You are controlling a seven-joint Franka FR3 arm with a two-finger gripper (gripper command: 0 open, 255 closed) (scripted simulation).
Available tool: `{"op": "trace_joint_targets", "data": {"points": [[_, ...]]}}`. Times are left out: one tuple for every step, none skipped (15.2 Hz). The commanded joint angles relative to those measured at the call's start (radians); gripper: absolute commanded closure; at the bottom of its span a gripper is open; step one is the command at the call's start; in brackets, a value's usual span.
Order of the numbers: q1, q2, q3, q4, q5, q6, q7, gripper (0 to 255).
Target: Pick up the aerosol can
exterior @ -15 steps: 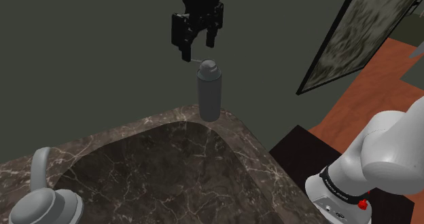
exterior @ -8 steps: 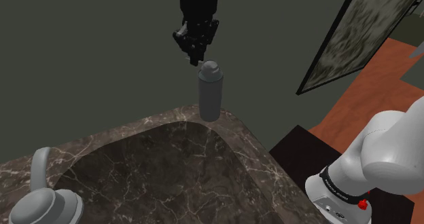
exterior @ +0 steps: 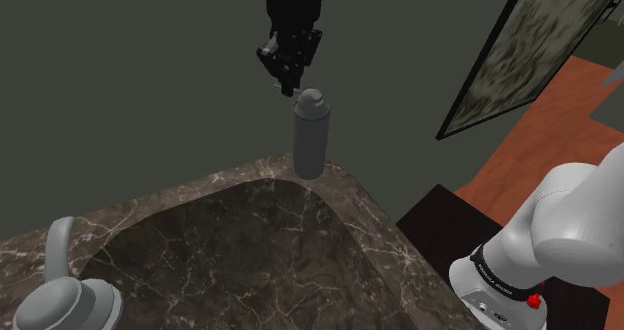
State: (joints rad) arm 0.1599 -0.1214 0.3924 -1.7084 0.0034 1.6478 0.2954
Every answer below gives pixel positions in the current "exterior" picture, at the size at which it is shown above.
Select grey bottle with domed cap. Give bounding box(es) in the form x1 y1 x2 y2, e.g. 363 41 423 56
291 86 332 182

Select grey sink faucet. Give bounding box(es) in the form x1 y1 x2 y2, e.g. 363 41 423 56
11 215 124 330

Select black framed wall mirror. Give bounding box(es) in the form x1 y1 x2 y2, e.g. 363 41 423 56
434 0 624 142

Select brown marble sink vanity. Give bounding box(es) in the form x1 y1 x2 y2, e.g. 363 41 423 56
0 153 485 330

